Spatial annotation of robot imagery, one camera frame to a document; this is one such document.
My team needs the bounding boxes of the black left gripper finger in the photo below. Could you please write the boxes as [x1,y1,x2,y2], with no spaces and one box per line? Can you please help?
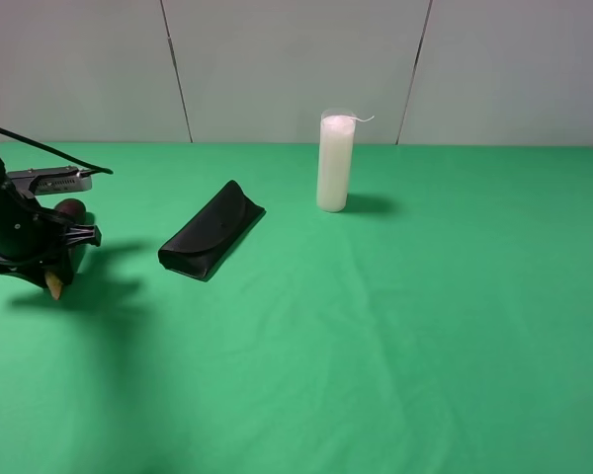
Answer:
[57,224,102,247]
[0,251,75,288]

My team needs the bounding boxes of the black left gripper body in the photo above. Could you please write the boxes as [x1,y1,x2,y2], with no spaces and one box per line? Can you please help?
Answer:
[0,178,69,262]

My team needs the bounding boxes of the purple eggplant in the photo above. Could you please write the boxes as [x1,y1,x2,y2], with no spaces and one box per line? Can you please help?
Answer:
[44,198,86,301]

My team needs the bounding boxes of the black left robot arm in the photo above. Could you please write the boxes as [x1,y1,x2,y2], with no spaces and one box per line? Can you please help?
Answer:
[0,127,113,299]

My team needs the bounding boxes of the black glasses case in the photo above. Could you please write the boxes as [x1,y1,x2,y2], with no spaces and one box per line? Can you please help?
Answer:
[157,180,266,281]

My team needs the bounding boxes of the tall white glass candle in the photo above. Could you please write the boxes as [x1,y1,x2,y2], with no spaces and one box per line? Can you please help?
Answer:
[316,110,374,212]

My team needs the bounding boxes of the green tablecloth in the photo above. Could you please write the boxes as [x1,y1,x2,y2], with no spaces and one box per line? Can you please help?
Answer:
[0,143,593,473]

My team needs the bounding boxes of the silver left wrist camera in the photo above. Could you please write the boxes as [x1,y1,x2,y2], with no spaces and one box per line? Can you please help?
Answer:
[6,166,92,196]

